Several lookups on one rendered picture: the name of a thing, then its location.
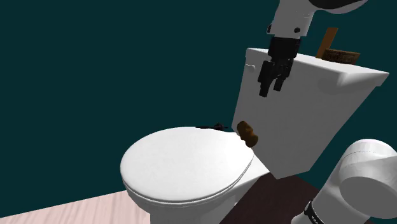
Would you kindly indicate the brown lumpy cork-like object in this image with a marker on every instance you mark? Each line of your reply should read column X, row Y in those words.
column 247, row 134

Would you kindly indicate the white toilet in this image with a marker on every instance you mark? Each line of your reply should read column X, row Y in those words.
column 192, row 164

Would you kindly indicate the dark maroon robot stand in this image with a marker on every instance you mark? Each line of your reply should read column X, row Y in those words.
column 273, row 201

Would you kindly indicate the orange-brown wooden stick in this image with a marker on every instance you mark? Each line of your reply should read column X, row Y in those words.
column 326, row 40

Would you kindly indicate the small black flat object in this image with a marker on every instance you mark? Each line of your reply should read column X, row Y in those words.
column 217, row 127

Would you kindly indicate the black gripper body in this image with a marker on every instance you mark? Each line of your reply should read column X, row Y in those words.
column 283, row 48

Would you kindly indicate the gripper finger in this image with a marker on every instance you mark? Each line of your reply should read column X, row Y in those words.
column 281, row 76
column 266, row 77

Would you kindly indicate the brown woven basket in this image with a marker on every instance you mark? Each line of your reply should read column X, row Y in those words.
column 341, row 56

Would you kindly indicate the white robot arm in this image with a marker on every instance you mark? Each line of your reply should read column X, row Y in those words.
column 356, row 183

